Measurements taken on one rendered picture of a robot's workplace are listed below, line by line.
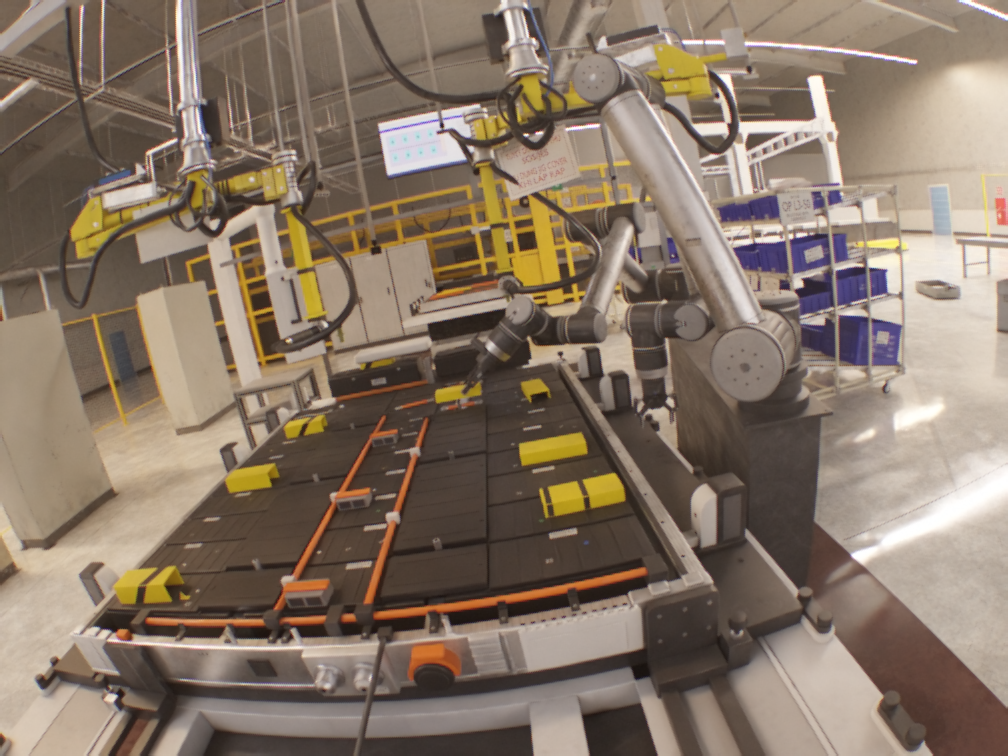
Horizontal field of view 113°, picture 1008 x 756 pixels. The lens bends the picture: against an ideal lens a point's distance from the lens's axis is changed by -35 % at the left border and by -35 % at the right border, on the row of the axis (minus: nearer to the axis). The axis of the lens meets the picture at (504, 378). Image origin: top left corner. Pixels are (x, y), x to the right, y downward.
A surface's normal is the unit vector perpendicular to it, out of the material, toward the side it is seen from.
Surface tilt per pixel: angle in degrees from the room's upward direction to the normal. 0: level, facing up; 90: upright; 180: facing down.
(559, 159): 90
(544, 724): 0
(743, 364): 90
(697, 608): 90
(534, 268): 90
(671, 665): 0
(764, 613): 0
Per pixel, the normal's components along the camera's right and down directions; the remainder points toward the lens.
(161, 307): 0.04, 0.25
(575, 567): -0.18, -0.95
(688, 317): -0.62, 0.31
